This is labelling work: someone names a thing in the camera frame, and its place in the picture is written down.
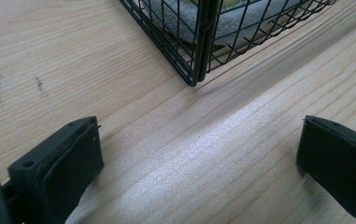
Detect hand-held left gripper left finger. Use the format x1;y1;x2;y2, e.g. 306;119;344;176
7;116;105;224

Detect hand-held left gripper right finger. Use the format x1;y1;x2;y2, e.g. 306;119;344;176
295;115;356;224

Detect yellow sponge with green pad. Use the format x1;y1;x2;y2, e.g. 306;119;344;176
140;0;303;47

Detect black wire mesh basket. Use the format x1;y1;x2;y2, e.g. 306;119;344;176
119;0;339;88

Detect light wooden table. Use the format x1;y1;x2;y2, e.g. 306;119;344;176
0;0;356;224

